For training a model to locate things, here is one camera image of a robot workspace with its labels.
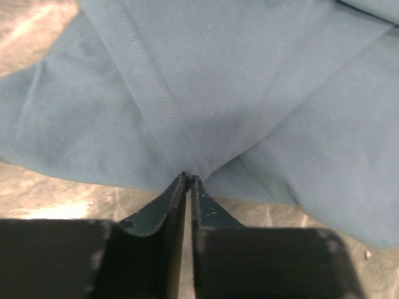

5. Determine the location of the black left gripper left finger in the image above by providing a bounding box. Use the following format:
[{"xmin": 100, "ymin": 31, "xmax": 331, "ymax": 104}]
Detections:
[{"xmin": 1, "ymin": 174, "xmax": 187, "ymax": 298}]

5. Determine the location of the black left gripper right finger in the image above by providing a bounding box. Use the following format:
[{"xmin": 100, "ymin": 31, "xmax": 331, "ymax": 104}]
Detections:
[{"xmin": 191, "ymin": 176, "xmax": 365, "ymax": 299}]

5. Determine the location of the grey-blue t shirt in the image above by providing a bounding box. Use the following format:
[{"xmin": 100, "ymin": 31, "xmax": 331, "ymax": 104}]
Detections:
[{"xmin": 1, "ymin": 1, "xmax": 398, "ymax": 248}]

